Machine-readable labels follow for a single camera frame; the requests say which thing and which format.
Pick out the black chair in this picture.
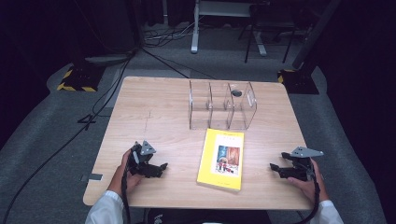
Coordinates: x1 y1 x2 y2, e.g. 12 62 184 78
237 2 301 64

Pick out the right hand-held gripper black cable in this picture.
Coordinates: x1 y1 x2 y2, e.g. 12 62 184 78
295 166 322 224

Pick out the left hand-held gripper black cable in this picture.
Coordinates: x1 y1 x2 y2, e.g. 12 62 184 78
120 161 133 224

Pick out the white desk frame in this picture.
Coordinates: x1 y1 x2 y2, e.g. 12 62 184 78
190 0 269 58

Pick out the thin black floor cable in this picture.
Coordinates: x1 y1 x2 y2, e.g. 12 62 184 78
140 47 191 79

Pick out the person's right hand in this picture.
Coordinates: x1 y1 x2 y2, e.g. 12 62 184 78
287 159 330 205

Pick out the grey tape strip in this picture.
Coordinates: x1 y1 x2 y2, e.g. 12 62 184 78
80 173 104 183

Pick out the grey metal stand pole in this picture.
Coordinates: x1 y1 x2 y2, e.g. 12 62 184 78
291 0 343 70

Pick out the clear acrylic book holder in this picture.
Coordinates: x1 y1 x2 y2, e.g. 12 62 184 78
188 79 259 132

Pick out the bundle of floor cables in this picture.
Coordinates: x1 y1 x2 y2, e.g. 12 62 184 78
142 21 200 49

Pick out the yellow black striped stand base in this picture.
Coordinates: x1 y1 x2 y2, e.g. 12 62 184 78
276 68 320 95
56 63 106 93

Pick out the long black floor cable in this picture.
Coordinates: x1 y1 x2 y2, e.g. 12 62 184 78
0 49 138 224

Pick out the yellow book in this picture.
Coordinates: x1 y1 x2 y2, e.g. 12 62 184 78
196 128 246 192

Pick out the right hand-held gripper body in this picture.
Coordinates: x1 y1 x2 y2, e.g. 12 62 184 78
287 146 325 182

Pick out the person's dark clothing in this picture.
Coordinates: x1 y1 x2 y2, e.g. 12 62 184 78
145 208 273 224

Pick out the hand-held gripper black cable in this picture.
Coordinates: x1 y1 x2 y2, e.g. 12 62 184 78
295 166 322 224
120 161 133 224

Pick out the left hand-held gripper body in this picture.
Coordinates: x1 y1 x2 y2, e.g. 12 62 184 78
128 140 157 178

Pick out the person's left hand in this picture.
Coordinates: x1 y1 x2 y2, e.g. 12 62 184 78
106 148 145 198

